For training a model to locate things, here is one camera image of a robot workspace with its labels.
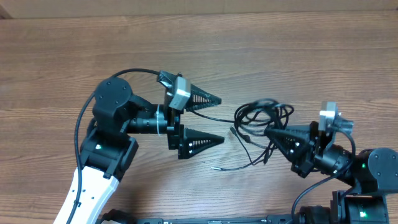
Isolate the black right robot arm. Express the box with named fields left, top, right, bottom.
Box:
left=264, top=121, right=397, bottom=223

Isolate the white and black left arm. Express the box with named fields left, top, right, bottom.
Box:
left=55, top=72, right=224, bottom=223

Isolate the black USB-A cable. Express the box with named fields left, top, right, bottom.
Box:
left=189, top=98, right=295, bottom=131

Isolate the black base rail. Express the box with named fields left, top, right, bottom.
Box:
left=95, top=209, right=294, bottom=224

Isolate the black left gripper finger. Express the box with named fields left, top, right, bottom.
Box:
left=185, top=85, right=222, bottom=112
left=178, top=128, right=224, bottom=159

